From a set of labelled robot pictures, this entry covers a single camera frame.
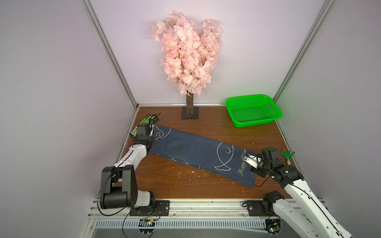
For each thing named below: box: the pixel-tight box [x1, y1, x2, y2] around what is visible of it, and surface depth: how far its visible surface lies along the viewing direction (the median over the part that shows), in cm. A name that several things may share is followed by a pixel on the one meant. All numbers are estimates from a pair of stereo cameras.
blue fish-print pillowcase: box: [149, 125, 255, 188], surface depth 94 cm
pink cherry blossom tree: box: [150, 10, 222, 120], surface depth 74 cm
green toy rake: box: [280, 149, 296, 166], surface depth 94 cm
